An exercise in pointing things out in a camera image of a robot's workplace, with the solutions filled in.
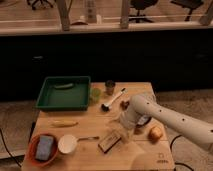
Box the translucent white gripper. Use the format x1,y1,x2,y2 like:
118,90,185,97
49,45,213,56
112,107,141,138

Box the black wooden board eraser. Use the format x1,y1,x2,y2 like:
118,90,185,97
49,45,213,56
98,131,121,153

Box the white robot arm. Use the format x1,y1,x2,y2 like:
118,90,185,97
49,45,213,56
118,93,213,154

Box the white dish brush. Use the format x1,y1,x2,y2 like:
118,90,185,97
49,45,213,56
101,88,125,112

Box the yellow onion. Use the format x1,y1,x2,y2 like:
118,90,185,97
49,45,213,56
148,126,163,142

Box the small brown cup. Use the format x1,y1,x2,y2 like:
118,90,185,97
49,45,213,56
105,80,116,95

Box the green plastic tray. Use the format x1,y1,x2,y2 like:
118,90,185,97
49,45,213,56
36,76,90,111

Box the yellow banana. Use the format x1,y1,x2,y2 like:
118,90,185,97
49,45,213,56
51,120,78,127

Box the blue sponge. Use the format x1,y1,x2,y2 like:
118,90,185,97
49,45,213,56
35,135,54,161

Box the red bowl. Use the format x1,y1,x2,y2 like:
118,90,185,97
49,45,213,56
27,134,58,167

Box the black office chair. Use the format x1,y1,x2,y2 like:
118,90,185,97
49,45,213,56
129,0,158,23

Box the white ladle with handle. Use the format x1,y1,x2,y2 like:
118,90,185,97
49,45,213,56
58,134,99,154

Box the black cable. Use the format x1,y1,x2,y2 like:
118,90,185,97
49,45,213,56
0,128,23,168

